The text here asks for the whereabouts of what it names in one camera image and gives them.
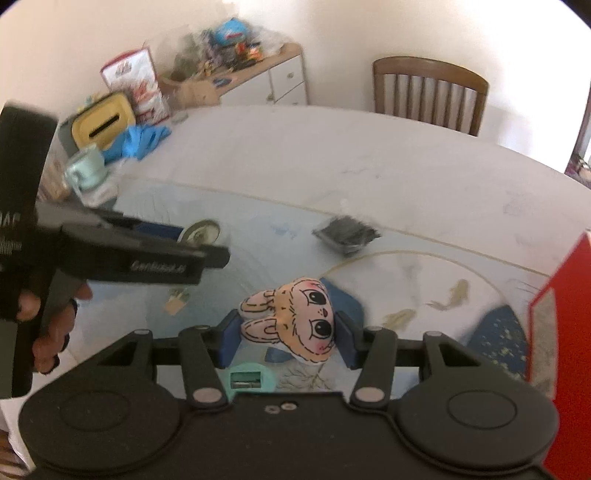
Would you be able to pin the yellow tissue box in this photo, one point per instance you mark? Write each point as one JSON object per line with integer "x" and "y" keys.
{"x": 104, "y": 117}

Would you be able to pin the red and white carton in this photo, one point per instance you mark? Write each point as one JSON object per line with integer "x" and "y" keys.
{"x": 138, "y": 87}

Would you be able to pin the green metal tin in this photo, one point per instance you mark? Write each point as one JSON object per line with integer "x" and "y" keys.
{"x": 201, "y": 232}

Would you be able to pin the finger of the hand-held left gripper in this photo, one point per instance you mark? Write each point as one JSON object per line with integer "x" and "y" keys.
{"x": 217, "y": 257}
{"x": 157, "y": 230}

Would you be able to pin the brown cardboard box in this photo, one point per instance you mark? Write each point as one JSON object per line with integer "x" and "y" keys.
{"x": 191, "y": 92}

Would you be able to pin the red cardboard box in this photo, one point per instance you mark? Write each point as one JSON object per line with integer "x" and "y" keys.
{"x": 568, "y": 332}

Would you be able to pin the teal pencil sharpener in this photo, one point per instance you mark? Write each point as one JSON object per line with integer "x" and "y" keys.
{"x": 249, "y": 378}

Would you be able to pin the white sideboard cabinet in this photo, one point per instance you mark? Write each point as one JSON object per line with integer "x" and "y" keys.
{"x": 277, "y": 78}

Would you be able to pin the dark crumpled wrapper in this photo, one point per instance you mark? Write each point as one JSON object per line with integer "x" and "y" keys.
{"x": 348, "y": 234}

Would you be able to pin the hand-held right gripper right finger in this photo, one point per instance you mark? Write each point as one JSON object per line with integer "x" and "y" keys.
{"x": 346, "y": 341}

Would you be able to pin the mint green mug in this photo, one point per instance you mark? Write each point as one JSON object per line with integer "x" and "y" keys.
{"x": 87, "y": 168}

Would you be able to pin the printed blue table mat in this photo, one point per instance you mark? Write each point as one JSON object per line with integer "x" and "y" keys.
{"x": 415, "y": 277}

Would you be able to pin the rabbit plush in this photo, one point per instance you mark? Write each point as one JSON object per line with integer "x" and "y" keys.
{"x": 300, "y": 318}

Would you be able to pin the blue gloves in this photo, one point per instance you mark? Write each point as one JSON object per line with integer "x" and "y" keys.
{"x": 138, "y": 141}

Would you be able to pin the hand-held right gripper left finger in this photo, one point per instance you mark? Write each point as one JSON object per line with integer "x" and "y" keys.
{"x": 229, "y": 339}

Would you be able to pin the clear plastic bag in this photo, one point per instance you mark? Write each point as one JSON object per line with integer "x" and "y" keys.
{"x": 272, "y": 39}

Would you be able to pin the person's left hand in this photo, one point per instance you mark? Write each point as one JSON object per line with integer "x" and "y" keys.
{"x": 55, "y": 332}

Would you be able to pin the wooden chair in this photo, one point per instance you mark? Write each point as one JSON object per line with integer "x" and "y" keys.
{"x": 429, "y": 92}

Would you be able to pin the blue round toy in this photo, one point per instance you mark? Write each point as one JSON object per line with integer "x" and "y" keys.
{"x": 232, "y": 31}

